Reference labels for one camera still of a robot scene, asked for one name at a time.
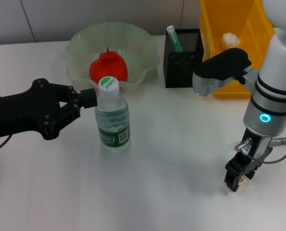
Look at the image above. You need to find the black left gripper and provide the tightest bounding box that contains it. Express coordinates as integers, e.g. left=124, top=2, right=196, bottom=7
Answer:
left=0, top=78, right=99, bottom=141

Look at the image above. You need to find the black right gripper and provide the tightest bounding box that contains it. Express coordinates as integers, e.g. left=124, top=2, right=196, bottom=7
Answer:
left=223, top=128, right=273, bottom=193

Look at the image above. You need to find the beige eraser with barcode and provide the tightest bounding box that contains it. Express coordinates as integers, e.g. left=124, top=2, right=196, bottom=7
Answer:
left=238, top=176, right=250, bottom=189

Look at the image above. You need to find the clear green-label water bottle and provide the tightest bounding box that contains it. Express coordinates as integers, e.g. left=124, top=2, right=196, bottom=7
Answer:
left=94, top=76, right=131, bottom=155

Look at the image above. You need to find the red pumpkin toy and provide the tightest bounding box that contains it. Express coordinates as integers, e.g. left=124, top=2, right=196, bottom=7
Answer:
left=89, top=47, right=130, bottom=83

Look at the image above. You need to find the grey marker pen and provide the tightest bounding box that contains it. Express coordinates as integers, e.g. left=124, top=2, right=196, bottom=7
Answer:
left=228, top=136, right=286, bottom=151

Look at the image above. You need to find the mint green pen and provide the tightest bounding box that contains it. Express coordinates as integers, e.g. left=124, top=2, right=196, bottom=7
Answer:
left=166, top=25, right=183, bottom=52

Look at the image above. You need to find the white paper ball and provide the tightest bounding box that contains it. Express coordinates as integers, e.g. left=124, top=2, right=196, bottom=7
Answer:
left=221, top=32, right=241, bottom=50

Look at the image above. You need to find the green wavy glass fruit bowl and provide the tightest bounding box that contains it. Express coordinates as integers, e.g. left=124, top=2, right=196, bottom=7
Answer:
left=65, top=22, right=161, bottom=89

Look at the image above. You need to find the black mesh pen holder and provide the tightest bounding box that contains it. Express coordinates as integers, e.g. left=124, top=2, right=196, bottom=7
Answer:
left=163, top=28, right=205, bottom=89

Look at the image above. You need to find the yellow plastic bin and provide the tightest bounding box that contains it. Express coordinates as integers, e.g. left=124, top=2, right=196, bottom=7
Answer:
left=199, top=0, right=277, bottom=98

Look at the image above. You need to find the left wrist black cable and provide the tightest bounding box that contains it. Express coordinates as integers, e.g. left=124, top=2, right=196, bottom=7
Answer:
left=0, top=134, right=14, bottom=155

